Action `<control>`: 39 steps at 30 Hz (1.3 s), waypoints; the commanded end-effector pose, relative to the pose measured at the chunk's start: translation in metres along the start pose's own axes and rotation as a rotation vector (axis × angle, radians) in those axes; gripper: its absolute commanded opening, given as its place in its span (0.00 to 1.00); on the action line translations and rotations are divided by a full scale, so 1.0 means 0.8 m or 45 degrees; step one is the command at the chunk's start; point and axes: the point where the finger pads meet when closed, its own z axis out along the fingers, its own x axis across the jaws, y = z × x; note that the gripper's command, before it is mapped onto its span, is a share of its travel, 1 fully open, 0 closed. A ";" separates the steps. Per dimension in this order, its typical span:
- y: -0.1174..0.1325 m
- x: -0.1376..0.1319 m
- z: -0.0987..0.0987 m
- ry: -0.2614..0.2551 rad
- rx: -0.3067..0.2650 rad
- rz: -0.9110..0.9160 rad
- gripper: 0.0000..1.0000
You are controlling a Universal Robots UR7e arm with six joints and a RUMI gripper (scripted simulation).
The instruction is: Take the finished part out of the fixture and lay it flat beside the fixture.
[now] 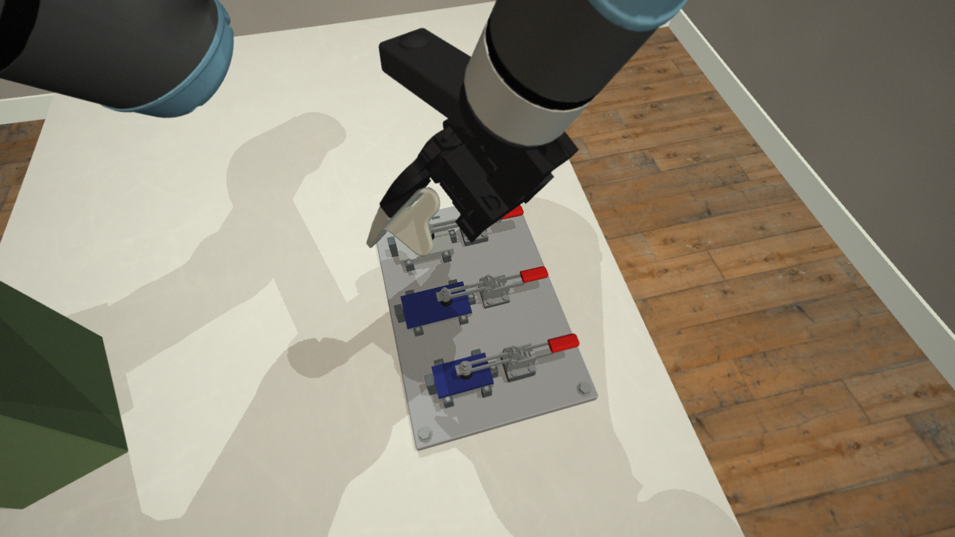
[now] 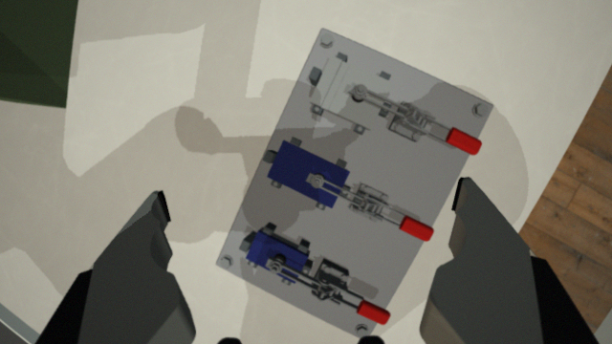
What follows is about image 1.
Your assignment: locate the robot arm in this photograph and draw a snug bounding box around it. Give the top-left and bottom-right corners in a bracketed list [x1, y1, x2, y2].
[0, 0, 688, 146]

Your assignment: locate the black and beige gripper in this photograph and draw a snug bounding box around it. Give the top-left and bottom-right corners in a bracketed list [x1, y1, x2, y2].
[366, 82, 579, 256]

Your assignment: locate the toggle clamp with red handle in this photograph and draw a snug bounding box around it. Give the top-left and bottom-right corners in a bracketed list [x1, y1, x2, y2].
[436, 266, 548, 309]
[455, 333, 580, 383]

